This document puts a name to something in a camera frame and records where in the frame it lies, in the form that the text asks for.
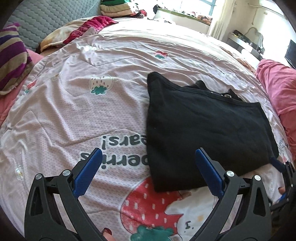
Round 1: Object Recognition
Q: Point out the right hand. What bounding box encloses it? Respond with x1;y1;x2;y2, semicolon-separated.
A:
278;187;285;195

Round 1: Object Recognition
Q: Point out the red yellow floral cloth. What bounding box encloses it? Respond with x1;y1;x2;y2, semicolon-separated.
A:
40;16;117;53

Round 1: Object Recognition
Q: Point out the grey quilted headboard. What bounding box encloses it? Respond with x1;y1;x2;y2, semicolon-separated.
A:
5;0;100;50

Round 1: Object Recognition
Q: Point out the pink strawberry bed quilt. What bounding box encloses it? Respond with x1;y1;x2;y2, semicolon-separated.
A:
1;19;292;240

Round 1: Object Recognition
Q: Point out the black IKISS shirt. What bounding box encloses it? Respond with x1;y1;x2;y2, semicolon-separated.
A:
146;72;279;192

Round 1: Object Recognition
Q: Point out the stack of folded clothes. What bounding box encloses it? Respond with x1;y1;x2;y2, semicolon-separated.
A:
100;0;147;19

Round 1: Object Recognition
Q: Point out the black monitor screen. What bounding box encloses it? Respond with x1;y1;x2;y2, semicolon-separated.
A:
285;40;296;69

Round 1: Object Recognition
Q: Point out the purple striped pillow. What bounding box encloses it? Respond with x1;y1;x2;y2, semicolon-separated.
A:
0;23;34;95

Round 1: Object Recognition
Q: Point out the cream window curtain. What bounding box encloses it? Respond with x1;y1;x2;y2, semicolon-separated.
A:
208;0;236;41

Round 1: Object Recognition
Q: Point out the white side desk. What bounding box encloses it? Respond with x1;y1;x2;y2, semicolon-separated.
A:
226;30;265;60

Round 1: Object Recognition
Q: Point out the left hand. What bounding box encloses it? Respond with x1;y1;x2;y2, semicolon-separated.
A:
102;227;115;241

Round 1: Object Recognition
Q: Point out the pink rumpled blanket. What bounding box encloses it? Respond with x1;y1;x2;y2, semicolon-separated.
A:
256;59;296;160

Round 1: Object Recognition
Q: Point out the window sill clutter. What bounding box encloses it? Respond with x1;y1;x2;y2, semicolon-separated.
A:
153;4;213;26

